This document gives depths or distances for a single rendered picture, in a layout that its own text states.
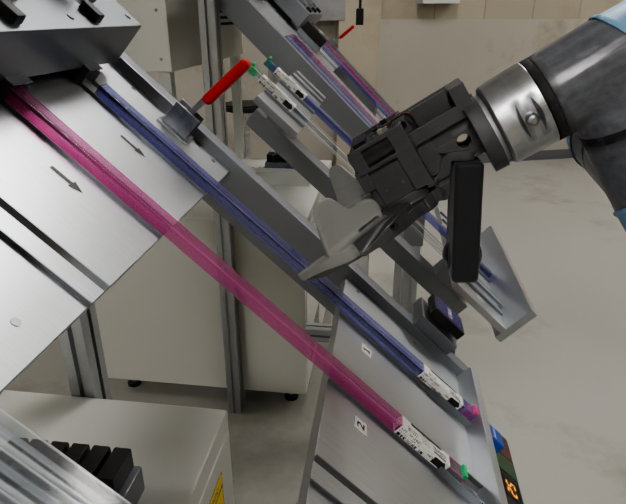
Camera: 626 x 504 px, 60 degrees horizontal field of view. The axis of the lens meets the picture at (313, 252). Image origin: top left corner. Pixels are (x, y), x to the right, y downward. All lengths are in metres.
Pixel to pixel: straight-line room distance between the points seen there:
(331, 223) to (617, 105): 0.24
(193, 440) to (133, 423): 0.09
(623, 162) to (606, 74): 0.07
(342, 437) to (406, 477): 0.07
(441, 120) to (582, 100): 0.11
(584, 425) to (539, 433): 0.15
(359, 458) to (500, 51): 4.38
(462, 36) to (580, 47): 4.06
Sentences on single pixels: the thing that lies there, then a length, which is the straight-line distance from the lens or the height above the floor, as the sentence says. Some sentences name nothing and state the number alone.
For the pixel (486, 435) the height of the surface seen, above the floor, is 0.74.
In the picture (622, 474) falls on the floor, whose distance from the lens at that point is 1.79.
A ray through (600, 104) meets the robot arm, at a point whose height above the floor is 1.07.
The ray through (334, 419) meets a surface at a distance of 0.45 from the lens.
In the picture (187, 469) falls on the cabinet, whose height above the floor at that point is 0.62.
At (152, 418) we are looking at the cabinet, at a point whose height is 0.62.
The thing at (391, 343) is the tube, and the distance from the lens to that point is 0.58.
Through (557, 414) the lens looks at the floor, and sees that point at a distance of 1.91.
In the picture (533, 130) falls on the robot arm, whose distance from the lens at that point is 0.49.
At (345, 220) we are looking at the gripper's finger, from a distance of 0.47.
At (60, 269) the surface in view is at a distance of 0.36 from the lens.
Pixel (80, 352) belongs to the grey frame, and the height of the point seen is 0.70.
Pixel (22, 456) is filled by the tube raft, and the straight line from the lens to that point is 0.27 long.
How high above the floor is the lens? 1.13
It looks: 23 degrees down
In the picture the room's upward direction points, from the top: straight up
